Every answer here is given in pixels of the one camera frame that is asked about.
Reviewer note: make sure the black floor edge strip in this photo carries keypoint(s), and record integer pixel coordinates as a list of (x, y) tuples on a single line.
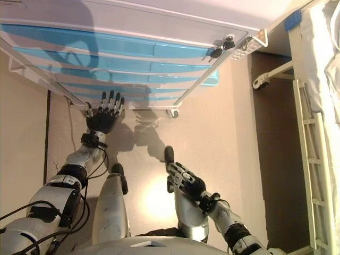
[(47, 132)]

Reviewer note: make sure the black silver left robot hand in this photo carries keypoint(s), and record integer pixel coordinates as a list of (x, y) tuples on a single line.
[(102, 122)]

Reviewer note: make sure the white cart caster wheel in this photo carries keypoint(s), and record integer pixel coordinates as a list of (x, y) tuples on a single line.
[(174, 112)]

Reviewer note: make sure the white hospital bed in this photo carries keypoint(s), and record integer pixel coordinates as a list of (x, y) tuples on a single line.
[(313, 79)]

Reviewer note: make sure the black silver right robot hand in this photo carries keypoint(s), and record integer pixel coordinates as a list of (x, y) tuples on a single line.
[(195, 186)]

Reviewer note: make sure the white side bin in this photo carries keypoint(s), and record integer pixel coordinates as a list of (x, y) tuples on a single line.
[(17, 65)]

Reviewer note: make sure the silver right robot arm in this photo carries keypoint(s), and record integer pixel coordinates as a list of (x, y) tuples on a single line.
[(225, 215)]

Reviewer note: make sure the white perforated side basket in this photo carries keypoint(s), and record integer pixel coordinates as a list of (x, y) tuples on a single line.
[(240, 51)]

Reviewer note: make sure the black cart keys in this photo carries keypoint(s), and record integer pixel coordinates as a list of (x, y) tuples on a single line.
[(227, 43)]

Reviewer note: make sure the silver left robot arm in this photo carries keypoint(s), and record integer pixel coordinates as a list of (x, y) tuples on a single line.
[(47, 194)]

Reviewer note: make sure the white medical cart blue drawers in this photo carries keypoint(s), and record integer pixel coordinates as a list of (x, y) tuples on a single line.
[(132, 26)]

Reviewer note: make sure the teal waste bin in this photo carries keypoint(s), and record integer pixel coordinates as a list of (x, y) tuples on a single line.
[(211, 79)]

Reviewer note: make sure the blue bed tag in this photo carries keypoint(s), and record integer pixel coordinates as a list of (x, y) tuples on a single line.
[(292, 20)]

